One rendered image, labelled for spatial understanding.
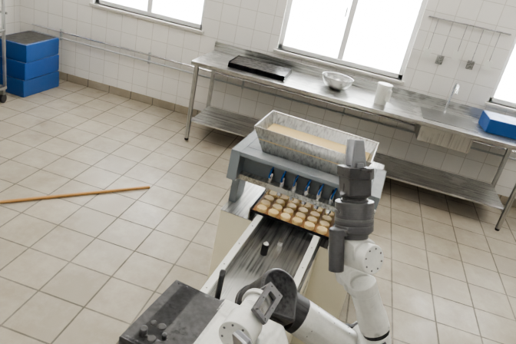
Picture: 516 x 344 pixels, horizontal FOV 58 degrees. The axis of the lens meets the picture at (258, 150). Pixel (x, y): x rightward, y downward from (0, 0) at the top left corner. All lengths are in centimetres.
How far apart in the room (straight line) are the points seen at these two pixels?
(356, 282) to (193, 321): 39
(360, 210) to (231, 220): 141
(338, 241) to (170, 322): 39
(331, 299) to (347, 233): 141
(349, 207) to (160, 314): 46
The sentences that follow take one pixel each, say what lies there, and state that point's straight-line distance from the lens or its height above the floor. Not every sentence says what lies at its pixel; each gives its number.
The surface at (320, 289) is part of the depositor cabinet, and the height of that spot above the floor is 61.
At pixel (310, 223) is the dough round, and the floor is 92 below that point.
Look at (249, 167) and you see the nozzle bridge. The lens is 234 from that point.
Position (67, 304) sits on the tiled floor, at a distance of 306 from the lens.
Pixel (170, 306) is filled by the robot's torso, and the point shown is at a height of 138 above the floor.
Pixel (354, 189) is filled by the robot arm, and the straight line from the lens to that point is 105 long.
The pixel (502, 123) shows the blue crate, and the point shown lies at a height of 101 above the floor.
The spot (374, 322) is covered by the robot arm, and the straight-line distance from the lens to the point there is 118.
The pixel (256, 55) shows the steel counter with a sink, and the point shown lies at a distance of 537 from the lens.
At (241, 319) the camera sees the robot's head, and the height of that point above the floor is 149.
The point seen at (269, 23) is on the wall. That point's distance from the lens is 536.
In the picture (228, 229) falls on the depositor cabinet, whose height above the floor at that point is 74.
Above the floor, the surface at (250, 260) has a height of 84.
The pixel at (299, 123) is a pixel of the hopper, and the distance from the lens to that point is 241.
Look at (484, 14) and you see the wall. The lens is 529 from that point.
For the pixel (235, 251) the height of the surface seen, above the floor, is 90.
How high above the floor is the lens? 209
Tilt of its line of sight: 23 degrees down
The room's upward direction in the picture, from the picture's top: 12 degrees clockwise
